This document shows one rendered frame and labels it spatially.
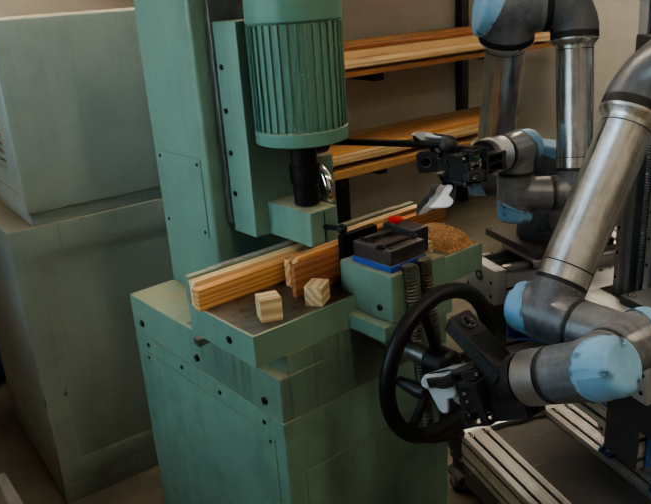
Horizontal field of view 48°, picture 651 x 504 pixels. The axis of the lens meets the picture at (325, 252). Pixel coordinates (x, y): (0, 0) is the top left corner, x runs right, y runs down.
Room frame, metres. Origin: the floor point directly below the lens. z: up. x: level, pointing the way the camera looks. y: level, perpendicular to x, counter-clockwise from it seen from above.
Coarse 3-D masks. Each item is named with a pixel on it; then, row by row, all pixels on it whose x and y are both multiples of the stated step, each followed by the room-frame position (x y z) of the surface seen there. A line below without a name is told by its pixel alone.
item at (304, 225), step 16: (272, 208) 1.41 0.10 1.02; (288, 208) 1.37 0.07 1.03; (304, 208) 1.35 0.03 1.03; (320, 208) 1.34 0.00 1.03; (336, 208) 1.36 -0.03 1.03; (272, 224) 1.41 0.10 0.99; (288, 224) 1.37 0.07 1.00; (304, 224) 1.33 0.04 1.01; (320, 224) 1.33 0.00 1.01; (336, 224) 1.36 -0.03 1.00; (304, 240) 1.33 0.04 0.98; (320, 240) 1.33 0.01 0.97
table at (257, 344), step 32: (448, 256) 1.39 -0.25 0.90; (480, 256) 1.46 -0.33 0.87; (288, 288) 1.28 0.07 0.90; (192, 320) 1.24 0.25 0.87; (224, 320) 1.15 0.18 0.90; (256, 320) 1.15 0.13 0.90; (288, 320) 1.14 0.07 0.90; (320, 320) 1.17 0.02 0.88; (352, 320) 1.21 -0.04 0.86; (384, 320) 1.17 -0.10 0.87; (256, 352) 1.08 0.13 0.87; (288, 352) 1.12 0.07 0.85
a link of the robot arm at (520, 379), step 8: (520, 352) 0.85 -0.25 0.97; (528, 352) 0.84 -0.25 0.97; (512, 360) 0.84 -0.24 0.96; (520, 360) 0.83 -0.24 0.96; (528, 360) 0.82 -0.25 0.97; (512, 368) 0.83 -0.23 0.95; (520, 368) 0.82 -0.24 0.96; (528, 368) 0.81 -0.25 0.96; (512, 376) 0.83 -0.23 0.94; (520, 376) 0.81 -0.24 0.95; (528, 376) 0.80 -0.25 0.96; (512, 384) 0.82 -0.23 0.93; (520, 384) 0.81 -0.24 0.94; (528, 384) 0.80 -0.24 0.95; (520, 392) 0.81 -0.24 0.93; (528, 392) 0.80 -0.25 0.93; (536, 392) 0.79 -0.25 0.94; (520, 400) 0.82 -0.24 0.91; (528, 400) 0.81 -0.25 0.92; (536, 400) 0.80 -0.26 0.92
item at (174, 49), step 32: (160, 0) 1.52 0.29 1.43; (192, 0) 1.45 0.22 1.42; (160, 32) 1.53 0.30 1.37; (192, 32) 1.45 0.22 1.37; (160, 64) 1.55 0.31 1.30; (192, 64) 1.45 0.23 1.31; (160, 96) 1.56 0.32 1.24; (192, 96) 1.46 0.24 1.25; (160, 128) 1.58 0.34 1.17; (192, 128) 1.47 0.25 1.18; (160, 160) 1.59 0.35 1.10; (192, 160) 1.48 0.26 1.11; (192, 192) 1.50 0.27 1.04; (224, 192) 1.47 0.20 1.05; (192, 224) 1.51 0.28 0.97; (224, 224) 1.46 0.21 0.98; (192, 256) 1.53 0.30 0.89; (224, 256) 1.46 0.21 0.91
